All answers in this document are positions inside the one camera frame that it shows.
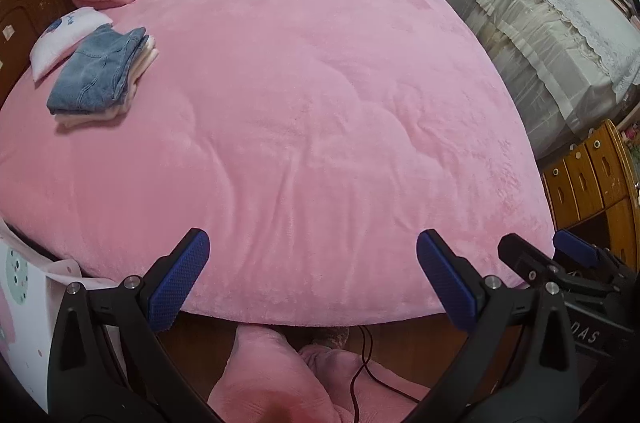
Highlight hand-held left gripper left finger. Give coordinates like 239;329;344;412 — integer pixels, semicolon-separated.
46;228;221;423

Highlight folded cream clothes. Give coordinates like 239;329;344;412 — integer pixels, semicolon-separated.
54;35;160;128

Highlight pink plush blanket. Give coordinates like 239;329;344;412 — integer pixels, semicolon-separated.
0;0;557;329

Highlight white printed cloth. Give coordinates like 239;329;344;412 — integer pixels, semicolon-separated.
0;220;126;411

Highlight small white printed pillow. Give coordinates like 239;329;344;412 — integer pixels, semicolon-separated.
30;7;115;82

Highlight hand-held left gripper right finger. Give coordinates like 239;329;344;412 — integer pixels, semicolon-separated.
407;229;581;423

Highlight black cable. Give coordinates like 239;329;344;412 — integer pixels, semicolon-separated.
347;325;426;423

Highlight cream lace-covered furniture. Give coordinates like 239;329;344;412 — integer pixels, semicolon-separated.
445;0;640;161

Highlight person's pink trousers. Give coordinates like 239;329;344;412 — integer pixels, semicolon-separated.
207;325;433;423

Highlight wooden headboard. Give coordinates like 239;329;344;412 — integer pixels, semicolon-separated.
0;0;76;104

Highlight blue denim jacket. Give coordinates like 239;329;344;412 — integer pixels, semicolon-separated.
46;25;149;116

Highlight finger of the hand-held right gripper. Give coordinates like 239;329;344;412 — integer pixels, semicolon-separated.
552;230;636;276
497;232;568;299

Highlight wooden drawer cabinet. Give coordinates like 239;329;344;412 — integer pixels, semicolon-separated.
540;119;640;249

